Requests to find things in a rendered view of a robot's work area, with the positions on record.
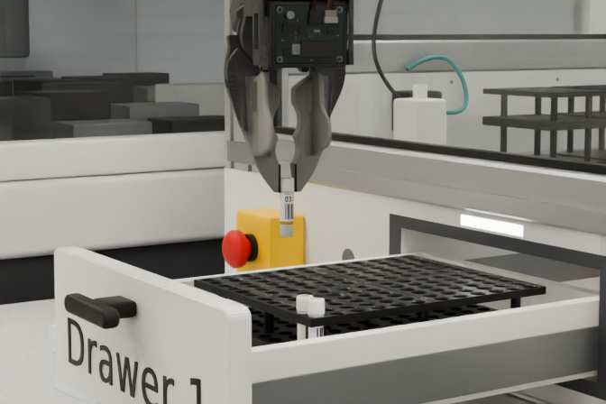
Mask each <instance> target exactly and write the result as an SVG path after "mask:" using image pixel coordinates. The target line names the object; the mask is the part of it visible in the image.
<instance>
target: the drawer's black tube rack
mask: <svg viewBox="0 0 606 404"><path fill-rule="evenodd" d="M215 278H218V279H220V280H225V281H228V282H231V283H233V284H236V285H239V286H242V287H245V288H247V289H252V290H255V291H258V292H261V293H263V294H266V295H265V296H272V297H274V298H279V299H283V300H286V301H288V302H291V303H294V304H297V296H298V295H304V294H307V295H312V296H313V297H314V298H323V299H324V300H325V314H327V315H329V316H332V317H333V324H332V325H328V326H324V336H329V335H340V334H346V333H352V332H358V331H364V330H371V329H377V328H383V327H389V326H401V325H406V324H413V323H419V322H426V321H431V320H438V319H444V318H450V317H461V316H468V315H473V314H480V313H486V312H492V311H498V309H495V308H489V307H485V306H482V305H479V304H480V303H486V302H492V301H499V300H505V299H510V308H520V305H521V298H524V297H530V296H536V295H543V294H546V287H545V286H541V285H537V284H534V283H530V282H525V281H522V280H515V279H511V278H507V277H503V276H500V275H496V274H491V273H488V272H484V271H477V270H473V269H469V268H465V267H462V266H457V265H453V264H450V263H446V262H439V261H435V260H431V259H428V258H423V257H419V256H416V255H412V254H411V255H403V256H395V257H388V258H380V259H371V260H363V261H355V262H340V263H332V264H324V265H316V266H307V267H300V268H292V269H284V270H276V271H261V272H253V273H245V274H236V275H228V276H221V277H215ZM249 310H250V312H251V316H252V347H255V346H262V345H267V344H279V343H286V342H291V341H298V323H296V322H293V321H290V320H288V319H285V318H283V317H278V316H275V315H273V314H270V313H267V312H265V311H262V310H259V309H257V308H252V307H250V308H249Z"/></svg>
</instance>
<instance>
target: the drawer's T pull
mask: <svg viewBox="0 0 606 404"><path fill-rule="evenodd" d="M64 307H65V309H66V310H67V311H68V312H69V313H70V314H72V315H74V316H76V317H80V318H82V319H84V320H86V321H87V322H89V323H92V324H94V325H96V326H99V327H101V328H103V329H109V328H115V327H117V326H118V325H119V321H120V319H121V318H128V317H135V316H136V303H135V301H133V300H130V299H128V298H125V297H122V296H112V297H105V298H94V299H92V298H89V297H86V296H84V295H82V294H79V293H72V294H68V295H67V296H66V297H65V298H64Z"/></svg>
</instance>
